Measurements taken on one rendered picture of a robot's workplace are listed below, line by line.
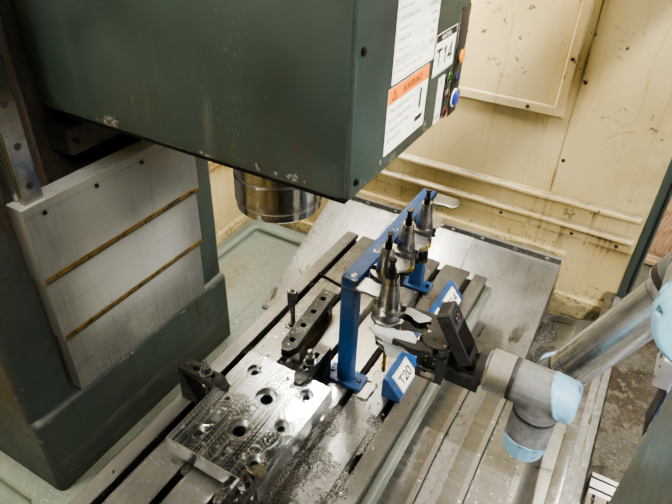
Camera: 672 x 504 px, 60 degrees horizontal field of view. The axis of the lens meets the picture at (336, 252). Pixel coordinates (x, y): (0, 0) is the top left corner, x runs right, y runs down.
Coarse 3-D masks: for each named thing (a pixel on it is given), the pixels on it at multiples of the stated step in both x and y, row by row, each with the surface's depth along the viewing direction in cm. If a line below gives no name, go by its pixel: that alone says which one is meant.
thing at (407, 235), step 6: (402, 228) 133; (408, 228) 132; (414, 228) 133; (402, 234) 133; (408, 234) 132; (414, 234) 134; (402, 240) 134; (408, 240) 133; (414, 240) 134; (396, 246) 136; (402, 246) 134; (408, 246) 134; (414, 246) 135; (408, 252) 135
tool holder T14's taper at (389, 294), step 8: (384, 280) 100; (392, 280) 99; (384, 288) 100; (392, 288) 100; (384, 296) 101; (392, 296) 100; (400, 296) 102; (384, 304) 101; (392, 304) 101; (400, 304) 103; (384, 312) 102; (392, 312) 102
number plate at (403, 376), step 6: (408, 360) 145; (402, 366) 142; (408, 366) 144; (396, 372) 140; (402, 372) 142; (408, 372) 143; (396, 378) 140; (402, 378) 141; (408, 378) 143; (402, 384) 140; (408, 384) 142; (402, 390) 140
